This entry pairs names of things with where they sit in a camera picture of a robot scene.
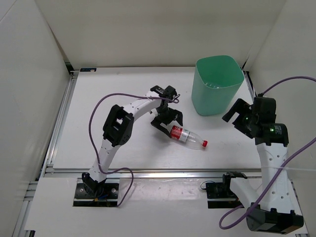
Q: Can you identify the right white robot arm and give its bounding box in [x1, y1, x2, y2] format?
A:
[222, 97, 304, 235]

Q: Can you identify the purple cable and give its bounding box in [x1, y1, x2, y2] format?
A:
[219, 76, 316, 230]
[88, 92, 180, 207]

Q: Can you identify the green plastic bin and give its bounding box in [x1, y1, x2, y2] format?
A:
[191, 55, 244, 116]

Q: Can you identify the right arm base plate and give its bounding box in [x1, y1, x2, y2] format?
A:
[200, 180, 244, 209]

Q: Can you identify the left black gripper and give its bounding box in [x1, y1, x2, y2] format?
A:
[151, 105, 182, 137]

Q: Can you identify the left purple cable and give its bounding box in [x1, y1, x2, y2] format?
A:
[88, 92, 180, 207]

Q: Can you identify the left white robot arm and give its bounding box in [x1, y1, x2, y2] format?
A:
[82, 85, 183, 198]

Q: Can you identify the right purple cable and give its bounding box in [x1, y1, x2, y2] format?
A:
[219, 76, 316, 230]

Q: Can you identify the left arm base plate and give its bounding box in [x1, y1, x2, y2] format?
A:
[73, 179, 119, 207]

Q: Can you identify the aluminium table frame rail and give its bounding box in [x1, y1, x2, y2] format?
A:
[14, 63, 309, 237]

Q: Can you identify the red label bottle red cap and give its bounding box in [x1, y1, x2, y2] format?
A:
[170, 124, 208, 150]

